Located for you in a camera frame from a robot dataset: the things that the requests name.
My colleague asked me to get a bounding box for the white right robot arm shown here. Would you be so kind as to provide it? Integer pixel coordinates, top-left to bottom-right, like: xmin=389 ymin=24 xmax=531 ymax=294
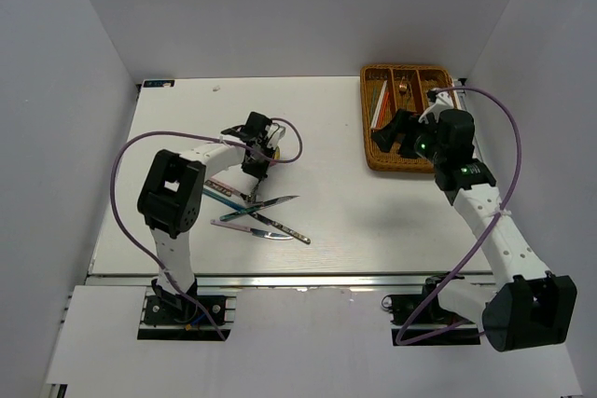
xmin=371 ymin=109 xmax=577 ymax=352

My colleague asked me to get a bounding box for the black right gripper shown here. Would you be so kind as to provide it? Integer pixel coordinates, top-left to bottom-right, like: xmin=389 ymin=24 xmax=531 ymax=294
xmin=369 ymin=109 xmax=446 ymax=166

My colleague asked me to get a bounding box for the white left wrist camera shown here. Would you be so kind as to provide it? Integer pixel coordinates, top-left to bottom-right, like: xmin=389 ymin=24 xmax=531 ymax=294
xmin=263 ymin=122 xmax=285 ymax=149

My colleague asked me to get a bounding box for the blue label sticker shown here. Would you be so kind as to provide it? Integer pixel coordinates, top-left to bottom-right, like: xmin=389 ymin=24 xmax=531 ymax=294
xmin=143 ymin=79 xmax=175 ymax=89

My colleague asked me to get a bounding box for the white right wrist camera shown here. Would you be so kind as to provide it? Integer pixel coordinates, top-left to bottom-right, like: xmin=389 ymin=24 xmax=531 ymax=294
xmin=418 ymin=88 xmax=454 ymax=123

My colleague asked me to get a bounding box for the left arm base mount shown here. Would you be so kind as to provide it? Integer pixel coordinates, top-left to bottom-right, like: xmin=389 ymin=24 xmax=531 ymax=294
xmin=137 ymin=292 xmax=236 ymax=342

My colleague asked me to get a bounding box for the white chopstick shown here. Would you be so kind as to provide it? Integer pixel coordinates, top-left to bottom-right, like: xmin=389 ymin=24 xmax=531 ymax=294
xmin=375 ymin=89 xmax=392 ymax=127
xmin=373 ymin=79 xmax=387 ymax=124

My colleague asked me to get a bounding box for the iridescent rainbow fork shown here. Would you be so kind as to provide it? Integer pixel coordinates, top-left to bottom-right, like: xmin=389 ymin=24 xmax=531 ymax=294
xmin=400 ymin=71 xmax=416 ymax=112

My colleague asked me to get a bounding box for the woven wicker cutlery tray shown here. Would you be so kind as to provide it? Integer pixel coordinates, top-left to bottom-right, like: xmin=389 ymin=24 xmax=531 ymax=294
xmin=360 ymin=63 xmax=453 ymax=173

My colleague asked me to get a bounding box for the silver spoon patterned handle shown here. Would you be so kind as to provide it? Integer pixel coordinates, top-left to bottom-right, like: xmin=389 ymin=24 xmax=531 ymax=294
xmin=204 ymin=177 xmax=262 ymax=206

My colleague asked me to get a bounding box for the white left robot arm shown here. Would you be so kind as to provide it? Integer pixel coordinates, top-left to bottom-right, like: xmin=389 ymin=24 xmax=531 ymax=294
xmin=137 ymin=112 xmax=285 ymax=323

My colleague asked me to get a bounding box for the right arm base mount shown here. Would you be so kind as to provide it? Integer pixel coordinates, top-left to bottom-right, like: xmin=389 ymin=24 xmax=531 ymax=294
xmin=381 ymin=294 xmax=481 ymax=347

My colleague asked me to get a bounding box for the pink handled table knife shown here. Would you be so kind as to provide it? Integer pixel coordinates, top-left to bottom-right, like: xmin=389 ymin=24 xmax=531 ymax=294
xmin=210 ymin=219 xmax=291 ymax=240

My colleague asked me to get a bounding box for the rose gold fork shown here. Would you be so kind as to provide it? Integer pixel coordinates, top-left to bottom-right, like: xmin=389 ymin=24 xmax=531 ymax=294
xmin=397 ymin=75 xmax=412 ymax=110

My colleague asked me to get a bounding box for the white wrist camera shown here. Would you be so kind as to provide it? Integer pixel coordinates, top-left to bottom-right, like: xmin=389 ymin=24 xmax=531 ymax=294
xmin=263 ymin=122 xmax=285 ymax=149
xmin=418 ymin=88 xmax=454 ymax=123

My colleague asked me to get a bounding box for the teal chopstick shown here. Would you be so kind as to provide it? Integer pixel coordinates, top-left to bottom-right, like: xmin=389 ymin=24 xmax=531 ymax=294
xmin=369 ymin=86 xmax=380 ymax=120

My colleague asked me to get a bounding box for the patterned handle table knife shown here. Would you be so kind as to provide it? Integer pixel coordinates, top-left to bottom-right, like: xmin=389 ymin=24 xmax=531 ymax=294
xmin=250 ymin=213 xmax=312 ymax=245

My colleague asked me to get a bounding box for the serrated knife teal handle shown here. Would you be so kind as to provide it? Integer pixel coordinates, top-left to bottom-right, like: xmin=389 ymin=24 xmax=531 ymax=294
xmin=219 ymin=195 xmax=298 ymax=222

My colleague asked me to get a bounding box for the orange chopstick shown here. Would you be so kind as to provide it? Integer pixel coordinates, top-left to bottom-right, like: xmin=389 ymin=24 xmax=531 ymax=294
xmin=372 ymin=94 xmax=391 ymax=131
xmin=375 ymin=91 xmax=389 ymax=128

